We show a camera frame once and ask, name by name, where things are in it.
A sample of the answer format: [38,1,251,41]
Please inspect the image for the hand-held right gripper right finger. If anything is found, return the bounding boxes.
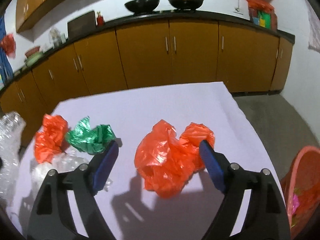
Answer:
[199,140,292,240]

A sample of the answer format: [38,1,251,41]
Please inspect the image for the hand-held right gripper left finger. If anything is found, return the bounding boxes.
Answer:
[26,141,120,240]

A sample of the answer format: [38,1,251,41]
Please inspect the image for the green plastic bag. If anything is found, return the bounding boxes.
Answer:
[65,116,117,155]

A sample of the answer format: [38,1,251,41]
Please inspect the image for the clear plastic bag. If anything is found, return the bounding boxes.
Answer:
[30,149,113,193]

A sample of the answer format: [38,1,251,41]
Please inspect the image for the red plastic lattice basket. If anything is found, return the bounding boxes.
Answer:
[280,146,320,239]

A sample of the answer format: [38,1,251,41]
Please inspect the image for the clear bubble wrap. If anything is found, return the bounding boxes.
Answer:
[0,112,27,202]

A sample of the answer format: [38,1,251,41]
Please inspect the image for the pale lavender tablecloth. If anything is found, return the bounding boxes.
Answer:
[11,81,288,240]

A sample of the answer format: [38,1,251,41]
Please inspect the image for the wooden base cabinets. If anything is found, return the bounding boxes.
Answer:
[0,19,293,115]

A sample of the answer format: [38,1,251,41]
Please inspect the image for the red plastic basin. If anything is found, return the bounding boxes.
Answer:
[24,46,41,57]

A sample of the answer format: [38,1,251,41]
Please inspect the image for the dark wooden cutting board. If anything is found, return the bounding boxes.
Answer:
[67,10,97,40]

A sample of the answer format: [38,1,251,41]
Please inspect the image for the hanging blue cloth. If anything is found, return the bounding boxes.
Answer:
[0,14,12,85]

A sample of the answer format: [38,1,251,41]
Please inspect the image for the black kitchen countertop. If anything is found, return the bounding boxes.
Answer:
[0,9,295,92]

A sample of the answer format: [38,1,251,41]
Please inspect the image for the hanging red plastic bag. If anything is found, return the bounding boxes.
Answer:
[0,33,17,57]

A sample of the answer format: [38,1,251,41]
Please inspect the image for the green carton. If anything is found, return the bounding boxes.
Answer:
[259,10,272,28]

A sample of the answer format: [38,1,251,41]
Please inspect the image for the black gas stove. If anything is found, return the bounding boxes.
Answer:
[132,6,198,17]

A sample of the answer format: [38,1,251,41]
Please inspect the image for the red plastic bag over bottles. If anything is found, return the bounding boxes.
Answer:
[246,0,275,13]

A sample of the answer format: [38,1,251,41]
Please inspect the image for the pink floral curtain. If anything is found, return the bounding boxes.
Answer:
[307,4,320,53]

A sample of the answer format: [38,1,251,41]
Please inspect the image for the black wok with handle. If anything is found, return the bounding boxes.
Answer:
[124,0,160,14]

